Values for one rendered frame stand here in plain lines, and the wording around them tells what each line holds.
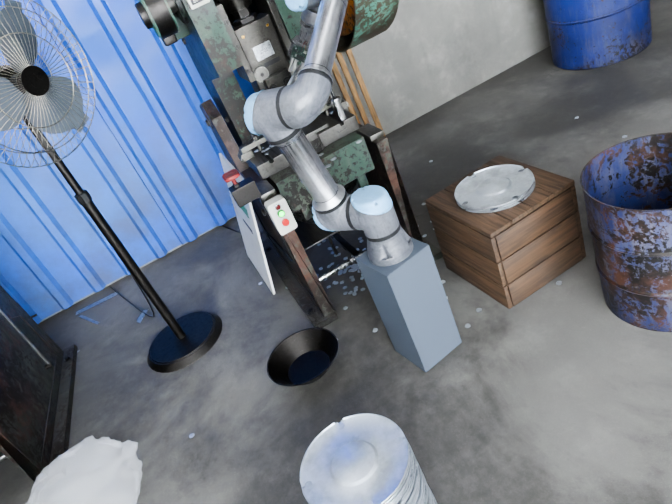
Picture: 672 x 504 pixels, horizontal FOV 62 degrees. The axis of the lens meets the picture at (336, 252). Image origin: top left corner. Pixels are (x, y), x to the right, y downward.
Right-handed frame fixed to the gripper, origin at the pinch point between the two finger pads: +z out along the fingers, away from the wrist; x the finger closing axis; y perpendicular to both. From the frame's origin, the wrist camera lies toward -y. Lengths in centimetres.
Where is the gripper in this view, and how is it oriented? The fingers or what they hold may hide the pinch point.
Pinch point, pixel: (296, 75)
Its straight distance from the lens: 204.3
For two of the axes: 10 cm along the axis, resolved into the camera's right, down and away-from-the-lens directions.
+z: -3.3, 6.8, 6.5
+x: 9.2, 4.0, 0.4
